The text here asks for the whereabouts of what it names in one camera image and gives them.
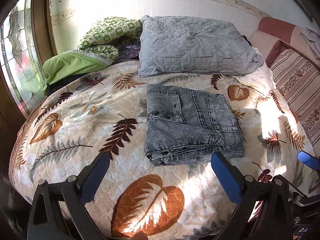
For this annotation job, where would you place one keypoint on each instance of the white floral pillow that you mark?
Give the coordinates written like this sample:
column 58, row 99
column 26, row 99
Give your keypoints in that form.
column 261, row 80

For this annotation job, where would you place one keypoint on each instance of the leaf patterned bed blanket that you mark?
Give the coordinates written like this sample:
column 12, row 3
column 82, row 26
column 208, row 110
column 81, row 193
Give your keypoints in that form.
column 106, row 112

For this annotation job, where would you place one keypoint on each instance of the green patterned quilt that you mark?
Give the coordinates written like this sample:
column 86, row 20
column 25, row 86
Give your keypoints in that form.
column 99, row 48

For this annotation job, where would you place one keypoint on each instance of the stained glass window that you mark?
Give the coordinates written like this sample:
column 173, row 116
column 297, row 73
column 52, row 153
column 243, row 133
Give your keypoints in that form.
column 19, row 62

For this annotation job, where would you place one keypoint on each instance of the striped pink sofa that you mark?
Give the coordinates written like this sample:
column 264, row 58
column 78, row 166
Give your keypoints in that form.
column 295, row 70

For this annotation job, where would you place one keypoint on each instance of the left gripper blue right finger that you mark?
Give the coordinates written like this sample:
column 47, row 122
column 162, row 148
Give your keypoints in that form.
column 230, row 178

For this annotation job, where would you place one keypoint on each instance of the person's left hand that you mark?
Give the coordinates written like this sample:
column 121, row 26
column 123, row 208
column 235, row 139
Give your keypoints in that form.
column 139, row 236

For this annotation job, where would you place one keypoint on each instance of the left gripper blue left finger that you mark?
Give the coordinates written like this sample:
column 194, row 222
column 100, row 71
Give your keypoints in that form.
column 91, row 177

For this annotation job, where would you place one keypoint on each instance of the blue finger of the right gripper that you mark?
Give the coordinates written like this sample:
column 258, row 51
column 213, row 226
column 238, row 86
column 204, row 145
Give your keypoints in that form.
column 308, row 160

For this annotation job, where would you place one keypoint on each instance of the dark purple cloth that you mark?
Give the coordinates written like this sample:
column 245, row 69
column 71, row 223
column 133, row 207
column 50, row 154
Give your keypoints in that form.
column 128, row 49

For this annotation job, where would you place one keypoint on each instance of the grey quilted pillow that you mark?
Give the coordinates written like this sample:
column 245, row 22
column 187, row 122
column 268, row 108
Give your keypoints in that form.
column 183, row 44

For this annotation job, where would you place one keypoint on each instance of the grey denim pants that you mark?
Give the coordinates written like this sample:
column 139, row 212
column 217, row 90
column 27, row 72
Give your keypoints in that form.
column 187, row 126

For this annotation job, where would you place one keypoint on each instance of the grey cloth on sofa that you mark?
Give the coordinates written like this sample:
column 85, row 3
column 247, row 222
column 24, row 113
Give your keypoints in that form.
column 312, row 38

